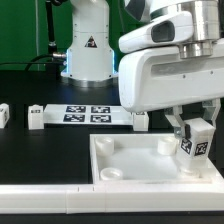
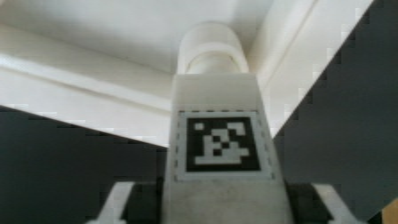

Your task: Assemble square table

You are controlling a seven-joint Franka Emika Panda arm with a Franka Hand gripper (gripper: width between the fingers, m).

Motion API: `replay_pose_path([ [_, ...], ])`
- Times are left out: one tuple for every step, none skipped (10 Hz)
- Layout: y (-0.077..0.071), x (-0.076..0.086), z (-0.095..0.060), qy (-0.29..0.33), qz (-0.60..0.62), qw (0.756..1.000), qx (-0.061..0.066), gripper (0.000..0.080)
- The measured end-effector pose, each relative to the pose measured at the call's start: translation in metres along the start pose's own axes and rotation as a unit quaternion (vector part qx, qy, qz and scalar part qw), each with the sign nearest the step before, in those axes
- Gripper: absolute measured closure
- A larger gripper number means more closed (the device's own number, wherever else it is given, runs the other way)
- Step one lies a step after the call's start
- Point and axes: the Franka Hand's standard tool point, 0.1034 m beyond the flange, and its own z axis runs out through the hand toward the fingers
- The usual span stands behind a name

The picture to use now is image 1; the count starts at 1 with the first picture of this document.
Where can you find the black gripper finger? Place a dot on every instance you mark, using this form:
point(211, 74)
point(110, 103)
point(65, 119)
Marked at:
point(173, 115)
point(211, 110)

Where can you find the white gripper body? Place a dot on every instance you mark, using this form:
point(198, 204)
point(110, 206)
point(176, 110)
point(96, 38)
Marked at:
point(159, 78)

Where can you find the white square tabletop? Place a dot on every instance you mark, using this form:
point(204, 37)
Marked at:
point(135, 159)

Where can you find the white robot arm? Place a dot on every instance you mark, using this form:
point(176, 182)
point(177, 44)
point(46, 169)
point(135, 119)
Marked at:
point(89, 58)

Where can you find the white L-shaped obstacle fence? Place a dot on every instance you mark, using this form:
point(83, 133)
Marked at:
point(69, 199)

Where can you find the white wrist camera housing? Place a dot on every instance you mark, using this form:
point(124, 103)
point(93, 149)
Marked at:
point(165, 30)

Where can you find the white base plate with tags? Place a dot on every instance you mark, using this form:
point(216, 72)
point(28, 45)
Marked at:
point(86, 115)

